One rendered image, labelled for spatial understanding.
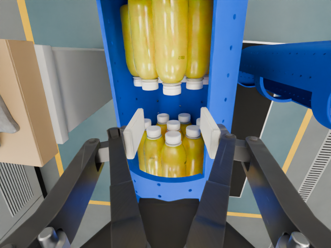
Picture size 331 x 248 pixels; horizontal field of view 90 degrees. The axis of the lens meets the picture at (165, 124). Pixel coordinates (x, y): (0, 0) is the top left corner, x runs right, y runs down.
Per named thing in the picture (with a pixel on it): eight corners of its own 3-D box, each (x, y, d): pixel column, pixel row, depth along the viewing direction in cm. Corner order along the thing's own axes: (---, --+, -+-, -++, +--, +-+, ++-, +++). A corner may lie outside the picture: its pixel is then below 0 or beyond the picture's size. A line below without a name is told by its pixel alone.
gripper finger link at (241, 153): (225, 148, 13) (263, 148, 13) (212, 123, 18) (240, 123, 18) (223, 163, 14) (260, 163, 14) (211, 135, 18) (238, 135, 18)
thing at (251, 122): (190, 184, 192) (192, 194, 178) (215, 39, 132) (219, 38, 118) (236, 187, 192) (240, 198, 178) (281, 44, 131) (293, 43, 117)
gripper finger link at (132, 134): (134, 159, 16) (126, 159, 16) (145, 129, 23) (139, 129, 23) (130, 132, 15) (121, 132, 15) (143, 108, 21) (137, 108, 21)
